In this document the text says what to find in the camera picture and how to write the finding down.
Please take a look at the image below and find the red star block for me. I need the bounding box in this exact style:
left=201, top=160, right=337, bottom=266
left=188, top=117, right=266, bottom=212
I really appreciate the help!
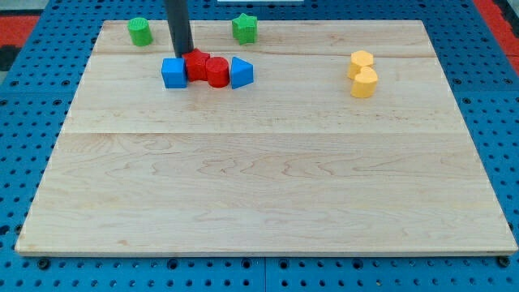
left=182, top=49, right=210, bottom=82

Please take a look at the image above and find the light wooden board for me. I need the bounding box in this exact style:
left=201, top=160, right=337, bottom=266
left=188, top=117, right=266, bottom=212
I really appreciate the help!
left=15, top=20, right=517, bottom=257

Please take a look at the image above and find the green star block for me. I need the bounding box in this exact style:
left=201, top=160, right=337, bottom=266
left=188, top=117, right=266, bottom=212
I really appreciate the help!
left=231, top=13, right=258, bottom=45

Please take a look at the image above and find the blue triangle block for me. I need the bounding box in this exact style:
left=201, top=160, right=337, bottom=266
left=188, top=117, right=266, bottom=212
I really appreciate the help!
left=230, top=57, right=254, bottom=89

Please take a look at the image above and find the red cylinder block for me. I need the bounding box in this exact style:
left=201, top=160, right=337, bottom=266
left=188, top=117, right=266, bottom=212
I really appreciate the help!
left=205, top=57, right=229, bottom=88

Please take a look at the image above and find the blue cube block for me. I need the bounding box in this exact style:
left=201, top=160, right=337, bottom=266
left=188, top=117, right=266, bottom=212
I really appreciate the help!
left=161, top=58, right=187, bottom=88

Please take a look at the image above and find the yellow heart block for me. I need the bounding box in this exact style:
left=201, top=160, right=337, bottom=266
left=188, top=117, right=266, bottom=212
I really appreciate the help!
left=350, top=67, right=379, bottom=98

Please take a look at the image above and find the yellow hexagon block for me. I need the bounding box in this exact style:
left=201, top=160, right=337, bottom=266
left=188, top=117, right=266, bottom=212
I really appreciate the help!
left=347, top=50, right=374, bottom=79

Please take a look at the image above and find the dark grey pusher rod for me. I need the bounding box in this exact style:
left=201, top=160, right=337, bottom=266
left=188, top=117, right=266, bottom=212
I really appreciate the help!
left=164, top=0, right=194, bottom=58

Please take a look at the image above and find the green cylinder block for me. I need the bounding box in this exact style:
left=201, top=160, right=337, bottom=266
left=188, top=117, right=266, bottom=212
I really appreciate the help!
left=127, top=17, right=153, bottom=46

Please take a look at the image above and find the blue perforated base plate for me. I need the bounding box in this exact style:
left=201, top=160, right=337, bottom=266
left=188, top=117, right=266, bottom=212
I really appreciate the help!
left=1, top=0, right=518, bottom=291

